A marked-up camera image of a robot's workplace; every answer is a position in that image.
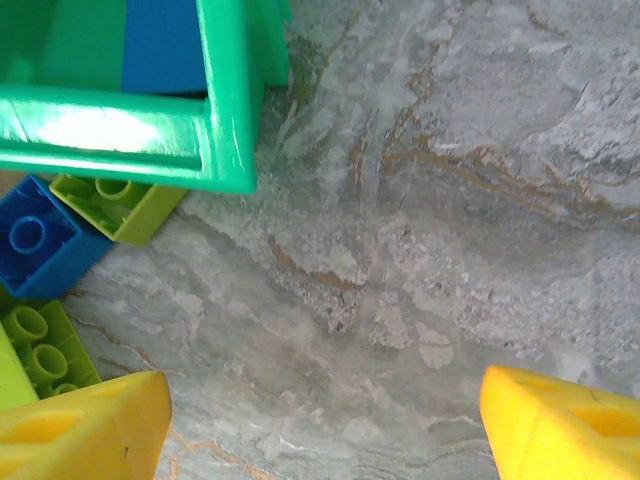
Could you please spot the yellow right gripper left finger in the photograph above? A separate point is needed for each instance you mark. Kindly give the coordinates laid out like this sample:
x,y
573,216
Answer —
x,y
90,430

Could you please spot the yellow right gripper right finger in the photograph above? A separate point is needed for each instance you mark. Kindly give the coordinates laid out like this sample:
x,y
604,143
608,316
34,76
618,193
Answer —
x,y
550,430

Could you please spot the lime green lego brick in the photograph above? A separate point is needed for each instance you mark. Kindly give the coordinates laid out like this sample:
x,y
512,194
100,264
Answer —
x,y
65,330
140,220

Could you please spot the small blue lego brick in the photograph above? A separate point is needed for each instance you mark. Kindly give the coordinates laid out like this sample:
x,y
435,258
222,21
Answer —
x,y
75,260

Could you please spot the green plastic container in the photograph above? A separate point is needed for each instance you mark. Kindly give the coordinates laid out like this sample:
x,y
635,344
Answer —
x,y
225,100

